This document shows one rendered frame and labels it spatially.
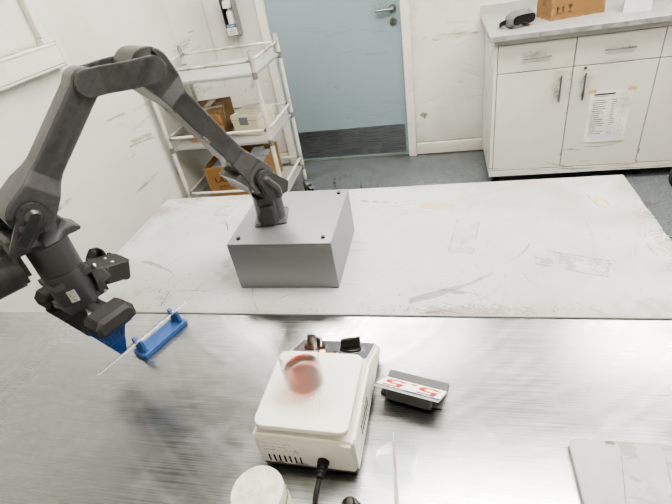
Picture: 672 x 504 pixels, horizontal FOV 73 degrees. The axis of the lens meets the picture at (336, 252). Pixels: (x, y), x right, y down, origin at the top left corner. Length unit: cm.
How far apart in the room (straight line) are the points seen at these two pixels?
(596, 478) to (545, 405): 11
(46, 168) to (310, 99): 297
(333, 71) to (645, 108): 194
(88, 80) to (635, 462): 81
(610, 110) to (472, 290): 231
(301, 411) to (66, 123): 47
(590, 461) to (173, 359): 64
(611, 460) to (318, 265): 53
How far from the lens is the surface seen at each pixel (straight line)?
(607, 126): 308
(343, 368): 61
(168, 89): 73
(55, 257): 73
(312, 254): 84
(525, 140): 300
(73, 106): 70
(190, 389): 79
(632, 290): 90
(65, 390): 92
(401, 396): 66
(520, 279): 88
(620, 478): 65
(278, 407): 60
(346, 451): 58
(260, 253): 87
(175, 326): 90
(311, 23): 343
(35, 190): 69
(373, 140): 358
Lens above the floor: 145
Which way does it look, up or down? 35 degrees down
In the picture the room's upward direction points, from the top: 11 degrees counter-clockwise
